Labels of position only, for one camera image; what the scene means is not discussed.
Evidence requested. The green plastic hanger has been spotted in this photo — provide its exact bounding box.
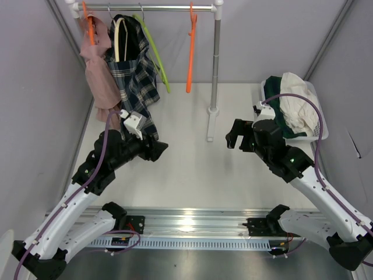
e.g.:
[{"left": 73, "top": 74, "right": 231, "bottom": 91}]
[{"left": 132, "top": 14, "right": 171, "bottom": 93}]

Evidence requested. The navy plaid skirt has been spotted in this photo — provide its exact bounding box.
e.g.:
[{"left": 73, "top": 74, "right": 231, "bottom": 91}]
[{"left": 105, "top": 14, "right": 160, "bottom": 139}]

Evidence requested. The aluminium mounting rail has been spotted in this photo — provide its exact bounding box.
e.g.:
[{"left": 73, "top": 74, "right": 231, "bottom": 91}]
[{"left": 43, "top": 206, "right": 333, "bottom": 240}]

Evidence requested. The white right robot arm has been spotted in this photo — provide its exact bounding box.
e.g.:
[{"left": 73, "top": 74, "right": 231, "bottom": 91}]
[{"left": 226, "top": 119, "right": 372, "bottom": 271}]

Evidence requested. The cream hanger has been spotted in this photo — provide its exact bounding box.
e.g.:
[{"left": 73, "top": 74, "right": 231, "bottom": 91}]
[{"left": 114, "top": 17, "right": 128, "bottom": 62}]

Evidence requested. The white slotted cable duct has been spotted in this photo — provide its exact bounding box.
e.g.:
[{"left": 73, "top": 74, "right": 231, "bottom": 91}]
[{"left": 87, "top": 237, "right": 271, "bottom": 251}]

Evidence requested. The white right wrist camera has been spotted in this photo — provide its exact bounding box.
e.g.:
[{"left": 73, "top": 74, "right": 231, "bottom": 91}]
[{"left": 253, "top": 101, "right": 276, "bottom": 122}]

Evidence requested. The orange hanger with pink skirt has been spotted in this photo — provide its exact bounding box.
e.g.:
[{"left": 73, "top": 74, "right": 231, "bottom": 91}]
[{"left": 82, "top": 1, "right": 96, "bottom": 46}]

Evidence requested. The silver clothes rack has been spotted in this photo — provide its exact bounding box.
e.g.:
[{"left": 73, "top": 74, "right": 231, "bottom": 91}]
[{"left": 64, "top": 0, "right": 224, "bottom": 142}]

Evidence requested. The white pleated skirt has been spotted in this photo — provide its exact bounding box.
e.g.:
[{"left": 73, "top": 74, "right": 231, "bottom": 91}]
[{"left": 279, "top": 72, "right": 319, "bottom": 137}]

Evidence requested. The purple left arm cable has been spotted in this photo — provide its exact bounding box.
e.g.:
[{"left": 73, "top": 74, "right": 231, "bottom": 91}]
[{"left": 13, "top": 110, "right": 140, "bottom": 277}]

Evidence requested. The pink skirt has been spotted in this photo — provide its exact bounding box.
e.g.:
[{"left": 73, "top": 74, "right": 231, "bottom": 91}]
[{"left": 80, "top": 16, "right": 121, "bottom": 122}]

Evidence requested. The white plastic basket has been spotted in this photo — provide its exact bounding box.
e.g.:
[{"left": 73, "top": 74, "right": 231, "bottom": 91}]
[{"left": 259, "top": 80, "right": 329, "bottom": 142}]

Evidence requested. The dark green plaid skirt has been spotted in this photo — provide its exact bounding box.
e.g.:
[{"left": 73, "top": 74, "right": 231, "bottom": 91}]
[{"left": 263, "top": 76, "right": 307, "bottom": 139}]

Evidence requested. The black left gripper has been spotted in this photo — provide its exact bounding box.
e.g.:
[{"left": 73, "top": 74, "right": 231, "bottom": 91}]
[{"left": 110, "top": 128, "right": 168, "bottom": 170}]

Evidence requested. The orange plastic hanger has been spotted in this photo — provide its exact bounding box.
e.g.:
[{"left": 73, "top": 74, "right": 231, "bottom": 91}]
[{"left": 186, "top": 2, "right": 198, "bottom": 93}]

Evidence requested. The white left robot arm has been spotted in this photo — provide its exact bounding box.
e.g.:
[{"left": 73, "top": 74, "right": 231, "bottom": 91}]
[{"left": 12, "top": 129, "right": 168, "bottom": 279}]

